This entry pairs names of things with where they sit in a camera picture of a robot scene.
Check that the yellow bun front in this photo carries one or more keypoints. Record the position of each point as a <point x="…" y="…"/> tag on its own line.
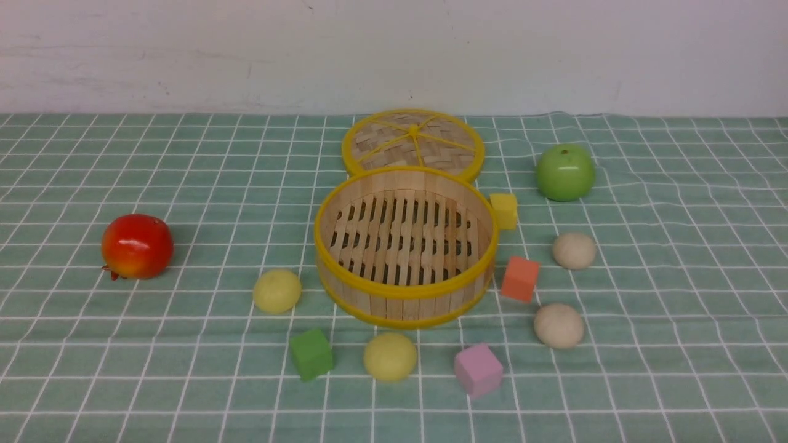
<point x="390" y="357"/>

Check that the yellow bun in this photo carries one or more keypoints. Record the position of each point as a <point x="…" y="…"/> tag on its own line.
<point x="390" y="357"/>
<point x="277" y="291"/>

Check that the white bun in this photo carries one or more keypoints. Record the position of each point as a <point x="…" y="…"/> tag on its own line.
<point x="559" y="326"/>
<point x="574" y="250"/>

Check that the white bun front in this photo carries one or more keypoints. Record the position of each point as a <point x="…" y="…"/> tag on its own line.
<point x="559" y="326"/>

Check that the bamboo steamer tray yellow rim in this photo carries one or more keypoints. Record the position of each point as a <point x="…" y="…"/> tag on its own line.
<point x="406" y="247"/>

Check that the woven bamboo steamer lid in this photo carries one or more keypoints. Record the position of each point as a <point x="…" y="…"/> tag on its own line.
<point x="413" y="137"/>

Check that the yellow foam cube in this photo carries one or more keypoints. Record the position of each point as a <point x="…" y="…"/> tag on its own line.
<point x="505" y="207"/>

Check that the orange foam cube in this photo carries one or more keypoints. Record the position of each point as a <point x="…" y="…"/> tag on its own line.
<point x="520" y="279"/>

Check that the green foam cube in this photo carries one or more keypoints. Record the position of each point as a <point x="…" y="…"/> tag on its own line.
<point x="312" y="354"/>

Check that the pink foam cube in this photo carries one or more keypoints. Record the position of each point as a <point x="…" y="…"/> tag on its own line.
<point x="478" y="370"/>

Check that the green apple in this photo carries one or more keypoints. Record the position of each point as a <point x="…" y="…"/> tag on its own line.
<point x="565" y="172"/>

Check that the red apple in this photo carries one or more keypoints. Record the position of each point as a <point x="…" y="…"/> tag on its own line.
<point x="137" y="246"/>

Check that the green checkered tablecloth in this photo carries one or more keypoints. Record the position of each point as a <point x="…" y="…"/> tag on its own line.
<point x="684" y="305"/>

